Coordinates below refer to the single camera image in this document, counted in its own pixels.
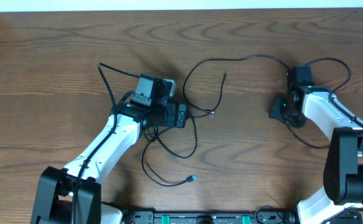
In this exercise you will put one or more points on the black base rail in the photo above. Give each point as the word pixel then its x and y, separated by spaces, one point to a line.
pixel 264 215

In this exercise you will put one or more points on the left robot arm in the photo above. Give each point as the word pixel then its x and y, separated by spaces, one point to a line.
pixel 73 194

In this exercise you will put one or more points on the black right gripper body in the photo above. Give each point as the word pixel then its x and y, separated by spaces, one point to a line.
pixel 280 111

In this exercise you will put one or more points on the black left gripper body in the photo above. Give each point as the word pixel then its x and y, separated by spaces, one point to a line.
pixel 172 114

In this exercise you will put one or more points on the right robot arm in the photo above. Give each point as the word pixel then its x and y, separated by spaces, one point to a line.
pixel 342 190

